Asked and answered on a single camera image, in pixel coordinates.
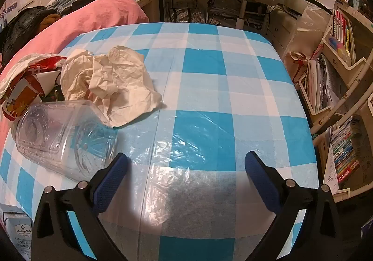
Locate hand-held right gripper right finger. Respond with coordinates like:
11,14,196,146
245,150,343,261

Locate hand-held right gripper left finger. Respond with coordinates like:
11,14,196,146
31,153,129,261

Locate white paper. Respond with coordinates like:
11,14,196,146
60,45,163,128

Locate red snack bag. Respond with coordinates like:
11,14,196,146
0,53,69,122

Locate clear plastic container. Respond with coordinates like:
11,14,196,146
15,100,117,182

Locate pile of books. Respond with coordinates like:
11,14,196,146
329,117,362,192

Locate grey printed carton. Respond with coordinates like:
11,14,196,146
0,203,33,261

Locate blue white checkered tablecloth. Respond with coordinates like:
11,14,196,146
0,22,319,261

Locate stack of papers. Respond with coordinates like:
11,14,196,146
303,54,342,114

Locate cream shelf rack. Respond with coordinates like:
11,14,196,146
297,2,373,202

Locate white drawer cabinet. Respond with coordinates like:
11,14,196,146
262,5,304,56

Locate clear plastic bag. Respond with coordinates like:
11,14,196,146
294,5,333,61

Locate row of colourful books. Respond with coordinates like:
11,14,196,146
332,9,356,56

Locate pink blanket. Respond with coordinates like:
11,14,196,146
0,0,150,159

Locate brown furry cloth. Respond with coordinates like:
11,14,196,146
41,14,63,26

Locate clear packaged bundles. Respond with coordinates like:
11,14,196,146
169,2,211,24

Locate black puffy jacket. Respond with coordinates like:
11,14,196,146
0,6,63,61

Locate red handled tote bag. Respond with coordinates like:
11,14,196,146
284,51,313,85

